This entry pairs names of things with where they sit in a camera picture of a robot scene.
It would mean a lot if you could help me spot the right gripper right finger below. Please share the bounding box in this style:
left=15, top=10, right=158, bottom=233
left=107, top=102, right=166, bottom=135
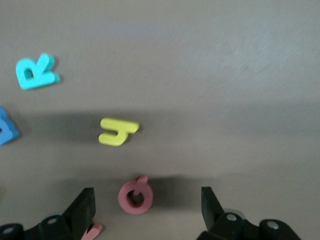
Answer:
left=197, top=186, right=251, bottom=240

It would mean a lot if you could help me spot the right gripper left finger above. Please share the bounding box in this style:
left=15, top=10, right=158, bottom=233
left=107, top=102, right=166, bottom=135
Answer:
left=24, top=187, right=97, bottom=240

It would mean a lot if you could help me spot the red foam letter Q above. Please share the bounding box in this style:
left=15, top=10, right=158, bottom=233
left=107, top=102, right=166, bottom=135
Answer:
left=117, top=175, right=154, bottom=215

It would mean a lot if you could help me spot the yellow foam lowercase y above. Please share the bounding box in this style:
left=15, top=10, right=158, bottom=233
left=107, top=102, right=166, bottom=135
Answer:
left=98, top=117, right=140, bottom=147

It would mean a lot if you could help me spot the teal foam letter R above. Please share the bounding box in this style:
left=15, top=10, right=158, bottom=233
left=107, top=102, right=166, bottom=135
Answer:
left=15, top=52, right=61, bottom=91

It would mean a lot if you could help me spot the red foam lowercase w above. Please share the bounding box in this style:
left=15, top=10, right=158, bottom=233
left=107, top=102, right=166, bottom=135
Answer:
left=80, top=223, right=103, bottom=240

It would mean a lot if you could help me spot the blue foam lowercase m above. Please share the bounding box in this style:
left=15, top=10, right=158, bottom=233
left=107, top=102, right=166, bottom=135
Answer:
left=0, top=106, right=20, bottom=146

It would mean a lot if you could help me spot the brown table cover sheet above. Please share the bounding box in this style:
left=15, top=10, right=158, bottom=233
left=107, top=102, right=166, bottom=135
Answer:
left=0, top=0, right=320, bottom=240

